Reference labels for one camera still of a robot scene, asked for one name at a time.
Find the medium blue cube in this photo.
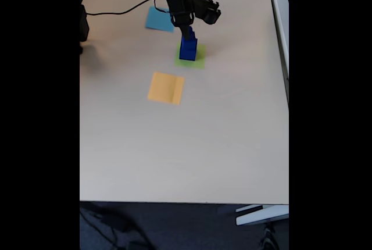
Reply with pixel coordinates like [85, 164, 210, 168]
[180, 35, 199, 51]

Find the large blue cube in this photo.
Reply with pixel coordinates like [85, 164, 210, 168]
[178, 39, 199, 61]

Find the blue paper square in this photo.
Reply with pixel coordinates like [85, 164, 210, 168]
[144, 6, 176, 33]

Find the green paper square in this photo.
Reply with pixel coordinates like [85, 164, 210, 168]
[173, 41, 207, 70]

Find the orange paper square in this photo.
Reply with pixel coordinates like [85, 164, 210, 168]
[146, 72, 185, 106]

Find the white neighbouring desk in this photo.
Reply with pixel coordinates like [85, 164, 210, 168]
[266, 0, 289, 107]

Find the white table foot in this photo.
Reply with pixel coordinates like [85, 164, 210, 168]
[235, 203, 289, 226]

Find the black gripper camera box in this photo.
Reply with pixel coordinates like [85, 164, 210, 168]
[190, 0, 222, 26]

